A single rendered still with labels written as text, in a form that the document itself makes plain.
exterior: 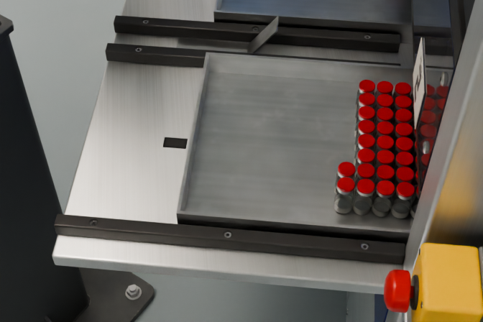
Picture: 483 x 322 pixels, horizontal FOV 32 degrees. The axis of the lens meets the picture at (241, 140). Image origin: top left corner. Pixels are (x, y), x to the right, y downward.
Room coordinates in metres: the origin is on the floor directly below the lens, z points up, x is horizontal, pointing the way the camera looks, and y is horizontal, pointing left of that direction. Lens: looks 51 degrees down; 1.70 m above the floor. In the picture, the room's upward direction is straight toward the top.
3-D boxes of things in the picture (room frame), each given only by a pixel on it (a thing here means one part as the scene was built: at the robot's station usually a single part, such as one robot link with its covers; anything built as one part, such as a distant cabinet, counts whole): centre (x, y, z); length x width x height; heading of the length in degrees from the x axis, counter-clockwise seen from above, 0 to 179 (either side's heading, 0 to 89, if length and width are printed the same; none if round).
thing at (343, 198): (0.57, -0.12, 0.90); 0.02 x 0.02 x 0.05
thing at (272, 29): (0.83, 0.02, 0.91); 0.14 x 0.03 x 0.06; 83
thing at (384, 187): (0.64, -0.17, 0.90); 0.18 x 0.02 x 0.05; 174
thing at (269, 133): (0.65, -0.11, 0.90); 0.34 x 0.26 x 0.04; 84
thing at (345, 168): (0.59, -0.12, 0.90); 0.02 x 0.02 x 0.05
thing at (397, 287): (0.39, -0.15, 0.99); 0.04 x 0.04 x 0.04; 84
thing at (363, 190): (0.64, -0.15, 0.90); 0.18 x 0.02 x 0.05; 174
